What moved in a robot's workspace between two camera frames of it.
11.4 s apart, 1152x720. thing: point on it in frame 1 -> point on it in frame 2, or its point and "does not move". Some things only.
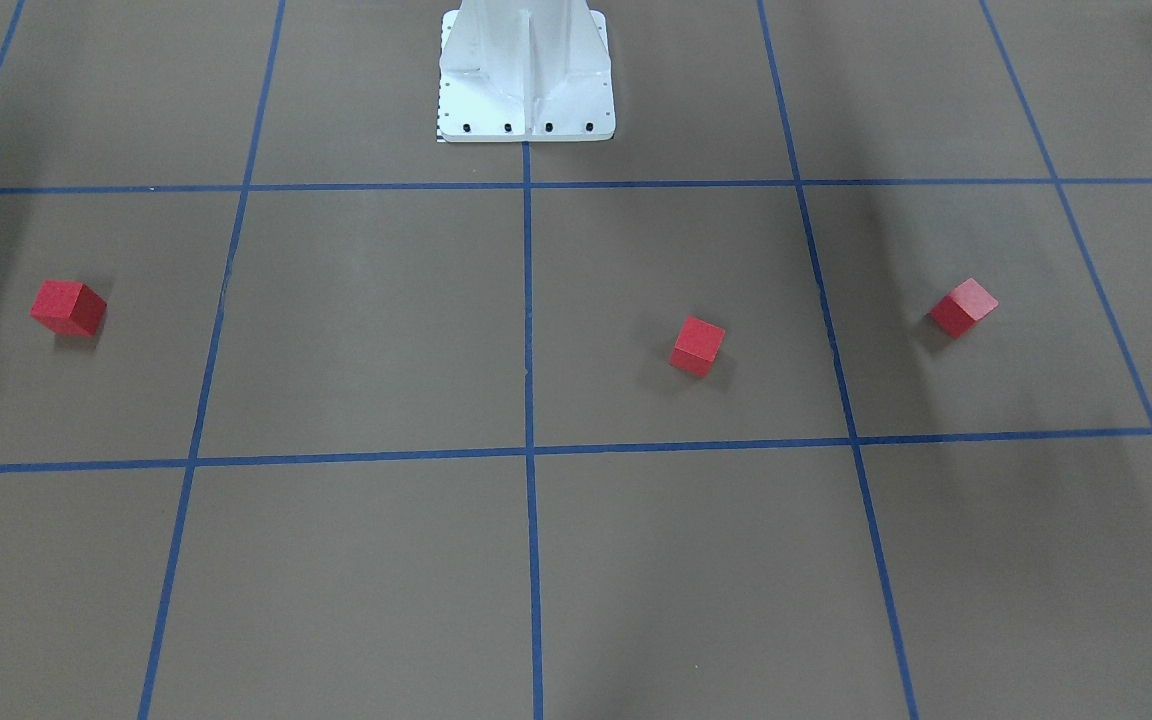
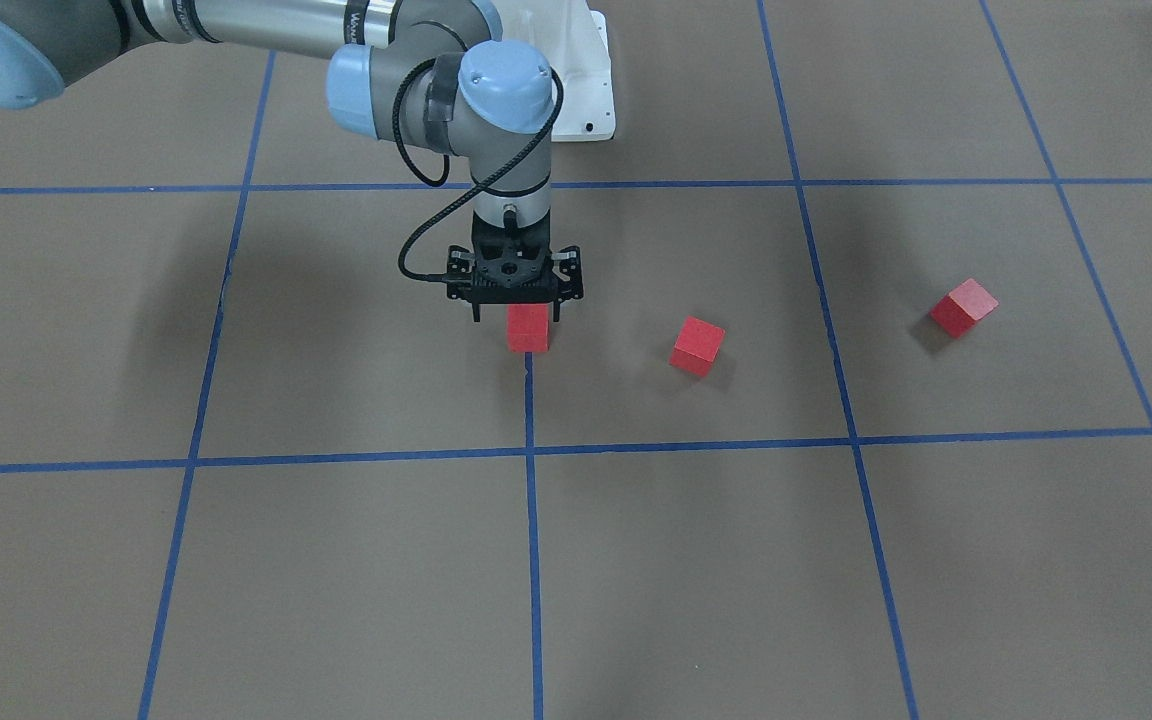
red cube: x=696 y=346 does not move
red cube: x=961 y=308 does not move
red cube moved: x=71 y=306 -> x=528 y=327
